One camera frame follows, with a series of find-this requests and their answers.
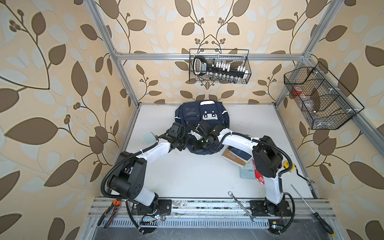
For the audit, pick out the red object in basket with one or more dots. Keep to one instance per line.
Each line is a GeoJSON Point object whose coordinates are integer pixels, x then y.
{"type": "Point", "coordinates": [297, 91]}

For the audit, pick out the light green flat case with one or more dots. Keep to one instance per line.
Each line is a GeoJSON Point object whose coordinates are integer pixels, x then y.
{"type": "Point", "coordinates": [149, 138]}

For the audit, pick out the right wire basket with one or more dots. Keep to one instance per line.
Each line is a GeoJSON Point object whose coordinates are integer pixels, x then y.
{"type": "Point", "coordinates": [326, 102]}

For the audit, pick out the black handled screwdriver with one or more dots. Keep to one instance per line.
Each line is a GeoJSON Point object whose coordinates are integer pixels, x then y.
{"type": "Point", "coordinates": [324, 224]}

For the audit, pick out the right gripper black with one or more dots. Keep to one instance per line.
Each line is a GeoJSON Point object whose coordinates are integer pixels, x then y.
{"type": "Point", "coordinates": [197, 148]}

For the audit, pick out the wire basket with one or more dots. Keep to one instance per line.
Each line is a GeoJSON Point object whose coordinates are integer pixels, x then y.
{"type": "Point", "coordinates": [326, 102]}
{"type": "Point", "coordinates": [221, 52]}

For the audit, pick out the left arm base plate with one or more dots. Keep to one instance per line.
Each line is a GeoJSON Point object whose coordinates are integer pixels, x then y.
{"type": "Point", "coordinates": [162, 207]}

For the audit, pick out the silver combination wrench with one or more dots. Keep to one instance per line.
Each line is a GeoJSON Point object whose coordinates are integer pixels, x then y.
{"type": "Point", "coordinates": [252, 218]}

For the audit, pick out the black socket set holder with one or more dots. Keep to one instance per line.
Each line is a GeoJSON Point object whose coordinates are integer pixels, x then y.
{"type": "Point", "coordinates": [220, 66]}

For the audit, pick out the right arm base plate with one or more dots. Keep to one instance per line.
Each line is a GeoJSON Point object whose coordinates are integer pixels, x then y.
{"type": "Point", "coordinates": [265, 208]}

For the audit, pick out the navy blue student backpack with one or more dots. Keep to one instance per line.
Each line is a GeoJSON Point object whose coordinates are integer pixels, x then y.
{"type": "Point", "coordinates": [212, 113]}

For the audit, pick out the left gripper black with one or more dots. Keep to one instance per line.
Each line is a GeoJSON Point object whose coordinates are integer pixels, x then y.
{"type": "Point", "coordinates": [188, 139]}

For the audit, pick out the red packet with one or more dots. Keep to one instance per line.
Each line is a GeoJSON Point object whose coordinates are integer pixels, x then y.
{"type": "Point", "coordinates": [258, 176]}

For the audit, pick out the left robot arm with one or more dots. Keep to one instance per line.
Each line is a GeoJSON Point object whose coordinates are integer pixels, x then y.
{"type": "Point", "coordinates": [125, 180]}

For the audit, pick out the yellow tape measure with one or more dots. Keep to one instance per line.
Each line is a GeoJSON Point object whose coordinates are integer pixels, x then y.
{"type": "Point", "coordinates": [291, 167]}

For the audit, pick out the brown cover book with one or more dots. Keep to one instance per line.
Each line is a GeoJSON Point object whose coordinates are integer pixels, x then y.
{"type": "Point", "coordinates": [231, 157]}

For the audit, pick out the back wire basket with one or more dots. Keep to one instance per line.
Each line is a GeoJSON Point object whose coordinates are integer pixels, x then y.
{"type": "Point", "coordinates": [221, 52]}

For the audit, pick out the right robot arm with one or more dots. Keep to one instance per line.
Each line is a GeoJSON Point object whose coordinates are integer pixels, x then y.
{"type": "Point", "coordinates": [270, 161]}

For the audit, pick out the dark blue book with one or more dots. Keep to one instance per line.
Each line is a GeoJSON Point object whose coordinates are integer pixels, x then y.
{"type": "Point", "coordinates": [240, 154]}

